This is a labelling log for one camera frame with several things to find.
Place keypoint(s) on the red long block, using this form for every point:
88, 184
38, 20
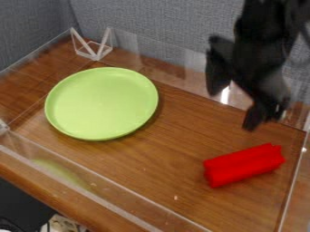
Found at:
242, 164

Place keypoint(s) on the clear acrylic enclosure wall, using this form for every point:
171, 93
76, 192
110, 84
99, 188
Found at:
141, 183

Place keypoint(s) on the green round plate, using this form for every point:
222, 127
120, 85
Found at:
102, 103

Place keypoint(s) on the clear acrylic corner bracket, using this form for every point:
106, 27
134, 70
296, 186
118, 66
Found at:
90, 49

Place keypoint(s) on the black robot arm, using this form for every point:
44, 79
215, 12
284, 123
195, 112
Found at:
292, 12

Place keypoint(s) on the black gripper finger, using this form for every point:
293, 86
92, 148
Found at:
255, 117
218, 72

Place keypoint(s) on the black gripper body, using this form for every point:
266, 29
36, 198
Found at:
257, 55

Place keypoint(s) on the black box under table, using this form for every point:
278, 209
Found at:
23, 213

